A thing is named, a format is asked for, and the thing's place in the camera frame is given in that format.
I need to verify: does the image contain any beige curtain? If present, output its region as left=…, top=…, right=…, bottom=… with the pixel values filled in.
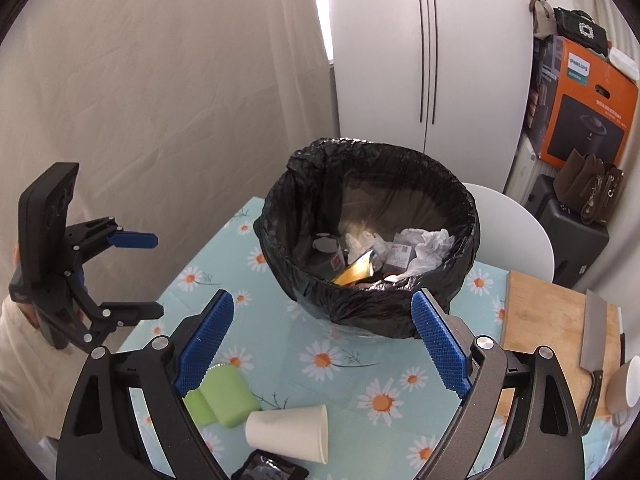
left=0, top=0, right=342, bottom=411

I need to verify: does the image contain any black pouch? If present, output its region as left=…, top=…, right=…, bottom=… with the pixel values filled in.
left=552, top=6, right=610, bottom=57

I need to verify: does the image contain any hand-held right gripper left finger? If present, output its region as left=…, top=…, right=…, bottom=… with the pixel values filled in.
left=55, top=289, right=236, bottom=480

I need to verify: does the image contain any black storage box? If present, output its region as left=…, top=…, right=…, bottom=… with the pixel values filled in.
left=529, top=173, right=611, bottom=289

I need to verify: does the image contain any white curtain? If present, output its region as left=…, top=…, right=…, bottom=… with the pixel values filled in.
left=580, top=0, right=640, bottom=306

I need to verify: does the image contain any white chair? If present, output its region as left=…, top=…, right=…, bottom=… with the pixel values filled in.
left=462, top=182, right=555, bottom=287

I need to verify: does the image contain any small white case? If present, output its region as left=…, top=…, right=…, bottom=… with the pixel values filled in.
left=607, top=47, right=640, bottom=84

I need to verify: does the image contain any trash bin with black bag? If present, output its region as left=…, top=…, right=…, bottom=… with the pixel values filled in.
left=253, top=136, right=481, bottom=344

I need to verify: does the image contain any white wardrobe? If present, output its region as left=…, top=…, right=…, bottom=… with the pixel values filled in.
left=310, top=0, right=534, bottom=197

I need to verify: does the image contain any grey packet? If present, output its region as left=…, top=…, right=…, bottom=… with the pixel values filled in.
left=382, top=242, right=416, bottom=274

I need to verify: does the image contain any blue floral tablecloth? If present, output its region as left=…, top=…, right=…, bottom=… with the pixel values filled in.
left=117, top=195, right=640, bottom=480

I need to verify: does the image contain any beige mug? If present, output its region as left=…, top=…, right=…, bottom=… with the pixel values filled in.
left=605, top=355, right=640, bottom=417

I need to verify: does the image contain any beige strap bag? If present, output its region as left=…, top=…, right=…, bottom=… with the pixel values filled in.
left=527, top=0, right=557, bottom=37

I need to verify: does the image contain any cleaver with black handle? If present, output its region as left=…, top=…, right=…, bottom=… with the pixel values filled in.
left=578, top=288, right=609, bottom=437

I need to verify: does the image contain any green printed snack packet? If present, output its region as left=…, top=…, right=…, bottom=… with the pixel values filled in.
left=182, top=364, right=262, bottom=429

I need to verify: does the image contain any white paper cup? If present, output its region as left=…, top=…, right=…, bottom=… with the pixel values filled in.
left=244, top=404, right=329, bottom=466

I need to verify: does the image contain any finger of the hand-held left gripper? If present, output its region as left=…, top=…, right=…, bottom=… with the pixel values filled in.
left=65, top=216, right=160, bottom=262
left=66, top=270, right=165, bottom=354

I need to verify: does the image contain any brown leather handbag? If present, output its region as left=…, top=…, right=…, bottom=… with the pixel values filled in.
left=553, top=148, right=625, bottom=226

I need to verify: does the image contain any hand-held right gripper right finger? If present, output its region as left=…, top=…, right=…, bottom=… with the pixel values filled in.
left=411, top=289, right=586, bottom=480

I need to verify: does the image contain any black plastic wrapper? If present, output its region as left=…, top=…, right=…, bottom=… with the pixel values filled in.
left=231, top=449, right=309, bottom=480

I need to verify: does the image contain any wooden cutting board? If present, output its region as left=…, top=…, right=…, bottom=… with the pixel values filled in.
left=500, top=270, right=624, bottom=417

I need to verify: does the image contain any yellow wrapper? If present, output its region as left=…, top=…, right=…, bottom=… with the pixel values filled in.
left=332, top=254, right=374, bottom=287

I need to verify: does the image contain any orange and black cardboard box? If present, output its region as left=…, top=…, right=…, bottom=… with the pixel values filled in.
left=529, top=35, right=634, bottom=169

